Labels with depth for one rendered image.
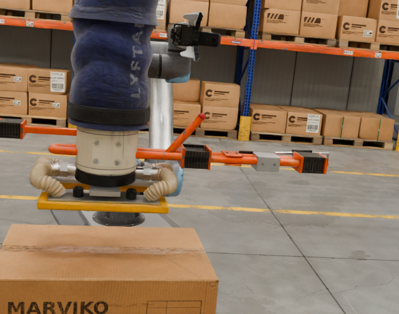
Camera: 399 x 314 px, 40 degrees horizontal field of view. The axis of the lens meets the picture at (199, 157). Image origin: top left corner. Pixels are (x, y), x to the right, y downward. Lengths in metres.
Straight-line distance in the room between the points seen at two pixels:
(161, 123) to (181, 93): 6.74
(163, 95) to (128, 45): 1.07
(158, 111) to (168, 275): 1.09
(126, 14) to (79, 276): 0.68
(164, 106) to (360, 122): 7.24
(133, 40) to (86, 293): 0.67
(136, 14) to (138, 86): 0.18
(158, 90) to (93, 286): 1.23
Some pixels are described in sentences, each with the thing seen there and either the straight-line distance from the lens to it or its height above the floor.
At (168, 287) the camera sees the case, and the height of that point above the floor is 0.92.
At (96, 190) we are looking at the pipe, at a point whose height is 1.16.
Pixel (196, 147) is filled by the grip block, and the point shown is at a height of 1.26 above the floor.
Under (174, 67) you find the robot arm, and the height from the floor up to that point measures 1.46.
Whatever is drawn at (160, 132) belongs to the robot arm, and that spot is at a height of 1.15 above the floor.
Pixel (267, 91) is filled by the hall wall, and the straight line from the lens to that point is 10.22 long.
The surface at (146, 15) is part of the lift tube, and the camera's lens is 1.43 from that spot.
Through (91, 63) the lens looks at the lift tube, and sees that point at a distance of 1.43.
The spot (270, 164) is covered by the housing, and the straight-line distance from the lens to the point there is 1.60.
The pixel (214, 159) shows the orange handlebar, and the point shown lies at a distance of 1.55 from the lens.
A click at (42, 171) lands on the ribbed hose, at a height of 1.20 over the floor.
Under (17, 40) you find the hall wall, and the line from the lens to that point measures 10.13.
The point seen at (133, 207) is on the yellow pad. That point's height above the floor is 1.13.
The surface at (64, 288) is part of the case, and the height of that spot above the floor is 0.92.
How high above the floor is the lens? 1.58
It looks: 13 degrees down
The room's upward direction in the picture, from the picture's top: 5 degrees clockwise
